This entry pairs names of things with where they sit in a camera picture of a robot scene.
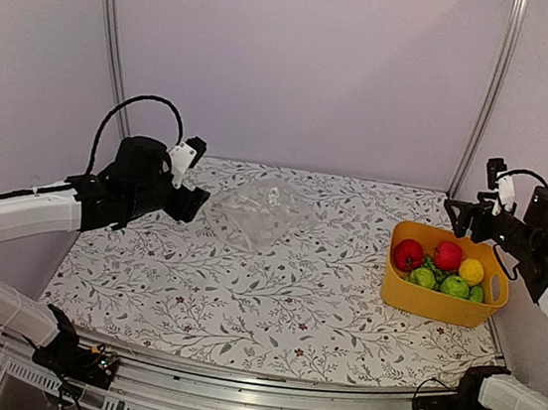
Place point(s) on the red apple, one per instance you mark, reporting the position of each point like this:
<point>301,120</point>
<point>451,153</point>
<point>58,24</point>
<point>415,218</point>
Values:
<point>407,255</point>
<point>448,256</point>

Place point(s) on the clear zip top bag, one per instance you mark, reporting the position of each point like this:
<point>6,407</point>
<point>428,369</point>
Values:
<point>253,216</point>

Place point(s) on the yellow plastic basket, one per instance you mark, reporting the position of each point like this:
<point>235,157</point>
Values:
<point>433,305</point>

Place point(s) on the aluminium post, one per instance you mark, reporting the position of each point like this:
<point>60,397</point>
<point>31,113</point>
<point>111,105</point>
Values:
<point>504,57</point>
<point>112,45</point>

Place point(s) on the floral tablecloth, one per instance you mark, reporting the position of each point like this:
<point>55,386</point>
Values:
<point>306,306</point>

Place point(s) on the green grapes bunch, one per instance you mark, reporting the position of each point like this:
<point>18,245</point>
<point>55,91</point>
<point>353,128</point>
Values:
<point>429,264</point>

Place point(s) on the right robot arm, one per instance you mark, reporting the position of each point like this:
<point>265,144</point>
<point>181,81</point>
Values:
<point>495,388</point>

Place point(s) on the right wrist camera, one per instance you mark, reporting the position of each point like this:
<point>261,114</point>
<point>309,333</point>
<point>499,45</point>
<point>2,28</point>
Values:
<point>500,183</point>

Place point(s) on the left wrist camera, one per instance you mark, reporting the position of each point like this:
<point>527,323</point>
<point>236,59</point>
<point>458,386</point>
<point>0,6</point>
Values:
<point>184,156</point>

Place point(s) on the left aluminium post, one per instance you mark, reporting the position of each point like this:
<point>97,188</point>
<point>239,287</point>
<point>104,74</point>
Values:
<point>112,45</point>

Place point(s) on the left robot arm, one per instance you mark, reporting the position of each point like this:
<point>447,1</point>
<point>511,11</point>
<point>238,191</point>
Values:
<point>145,176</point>

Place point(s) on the right aluminium post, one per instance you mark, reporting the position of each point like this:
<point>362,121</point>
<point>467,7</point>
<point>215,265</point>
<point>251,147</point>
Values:
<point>504,57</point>

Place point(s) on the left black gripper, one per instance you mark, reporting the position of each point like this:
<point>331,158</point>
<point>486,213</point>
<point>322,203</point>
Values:
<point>188,204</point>

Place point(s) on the yellow lemon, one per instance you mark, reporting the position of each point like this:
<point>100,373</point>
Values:
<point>472,271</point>

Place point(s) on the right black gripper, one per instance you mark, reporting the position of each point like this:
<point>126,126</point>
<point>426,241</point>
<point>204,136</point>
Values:
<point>470,210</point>

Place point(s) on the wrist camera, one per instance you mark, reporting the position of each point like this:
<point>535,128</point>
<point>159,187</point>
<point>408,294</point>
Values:
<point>184,156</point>
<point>500,183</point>

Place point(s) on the aluminium front rail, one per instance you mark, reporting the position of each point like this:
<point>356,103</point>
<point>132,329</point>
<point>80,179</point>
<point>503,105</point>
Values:
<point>151,380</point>

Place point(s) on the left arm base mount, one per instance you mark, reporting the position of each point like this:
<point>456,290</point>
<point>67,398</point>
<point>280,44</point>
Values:
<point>93,365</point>

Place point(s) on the green cucumber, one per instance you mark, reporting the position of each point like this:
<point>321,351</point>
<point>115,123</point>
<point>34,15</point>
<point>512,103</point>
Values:
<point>476,294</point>

